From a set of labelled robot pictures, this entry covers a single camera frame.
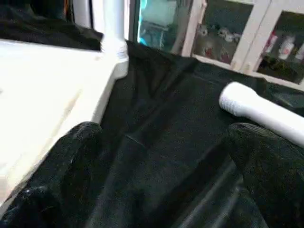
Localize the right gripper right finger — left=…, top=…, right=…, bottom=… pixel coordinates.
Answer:
left=225, top=122, right=304, bottom=228

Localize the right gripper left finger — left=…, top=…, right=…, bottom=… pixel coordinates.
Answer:
left=0, top=122, right=103, bottom=228

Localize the white plastic table leg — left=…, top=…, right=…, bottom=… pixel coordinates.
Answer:
left=218, top=81, right=304, bottom=148
left=100, top=0, right=129, bottom=61

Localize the white plastic table top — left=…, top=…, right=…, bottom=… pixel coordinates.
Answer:
left=0, top=40, right=130, bottom=206

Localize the black table mat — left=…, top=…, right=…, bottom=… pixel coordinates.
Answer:
left=0, top=5, right=304, bottom=228

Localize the white glass door cabinet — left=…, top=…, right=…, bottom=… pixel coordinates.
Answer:
left=182, top=0, right=304, bottom=89

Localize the teal plastic stool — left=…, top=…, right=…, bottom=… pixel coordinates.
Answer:
left=137, top=0, right=180, bottom=51

